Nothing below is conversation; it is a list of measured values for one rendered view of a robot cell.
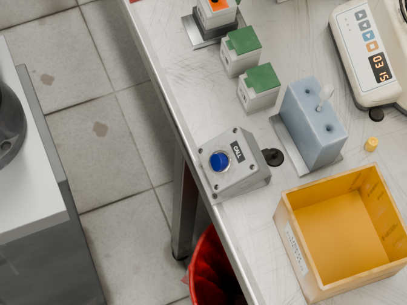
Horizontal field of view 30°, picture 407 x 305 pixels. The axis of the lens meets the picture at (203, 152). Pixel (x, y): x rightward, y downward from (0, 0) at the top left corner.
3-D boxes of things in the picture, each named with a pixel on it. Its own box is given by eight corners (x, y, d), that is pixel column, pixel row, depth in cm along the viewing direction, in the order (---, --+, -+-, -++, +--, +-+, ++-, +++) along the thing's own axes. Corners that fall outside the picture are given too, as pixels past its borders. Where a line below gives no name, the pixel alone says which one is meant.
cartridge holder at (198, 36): (180, 22, 117) (180, 8, 113) (234, 5, 118) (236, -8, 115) (192, 51, 115) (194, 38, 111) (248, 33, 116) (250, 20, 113)
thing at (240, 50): (218, 57, 114) (221, 34, 108) (246, 48, 115) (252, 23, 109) (228, 79, 113) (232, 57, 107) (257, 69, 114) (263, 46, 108)
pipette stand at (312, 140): (268, 120, 111) (277, 88, 102) (310, 103, 112) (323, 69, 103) (298, 178, 107) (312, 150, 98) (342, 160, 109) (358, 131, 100)
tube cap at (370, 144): (361, 143, 110) (365, 138, 108) (372, 140, 110) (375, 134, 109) (367, 153, 110) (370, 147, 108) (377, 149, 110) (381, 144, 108)
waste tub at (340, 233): (269, 216, 105) (280, 191, 96) (357, 187, 107) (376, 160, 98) (306, 307, 100) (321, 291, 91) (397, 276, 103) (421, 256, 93)
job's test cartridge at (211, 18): (195, 16, 115) (197, -8, 110) (224, 8, 116) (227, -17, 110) (205, 37, 114) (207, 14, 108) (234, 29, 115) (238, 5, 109)
